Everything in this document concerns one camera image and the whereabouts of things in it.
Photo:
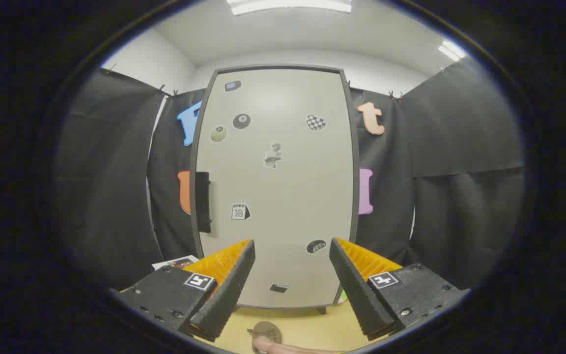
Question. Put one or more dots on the brown fuzzy shoe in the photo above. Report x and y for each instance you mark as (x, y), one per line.
(266, 328)

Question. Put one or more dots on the black backdrop cloth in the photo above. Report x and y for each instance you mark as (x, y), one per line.
(460, 147)

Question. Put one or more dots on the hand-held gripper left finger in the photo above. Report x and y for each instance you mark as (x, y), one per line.
(229, 295)

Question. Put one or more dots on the grey shoe cabinet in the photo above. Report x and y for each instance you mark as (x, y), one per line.
(356, 157)

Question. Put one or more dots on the pale shoe cabinet door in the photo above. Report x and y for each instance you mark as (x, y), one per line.
(283, 196)

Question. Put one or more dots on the small ceiling light panel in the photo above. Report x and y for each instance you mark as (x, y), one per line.
(452, 50)

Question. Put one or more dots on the long ceiling light panel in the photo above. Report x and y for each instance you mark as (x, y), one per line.
(288, 6)

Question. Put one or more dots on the green pink plush toy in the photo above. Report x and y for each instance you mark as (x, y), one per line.
(342, 296)

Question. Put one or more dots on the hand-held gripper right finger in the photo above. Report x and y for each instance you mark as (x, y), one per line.
(356, 295)

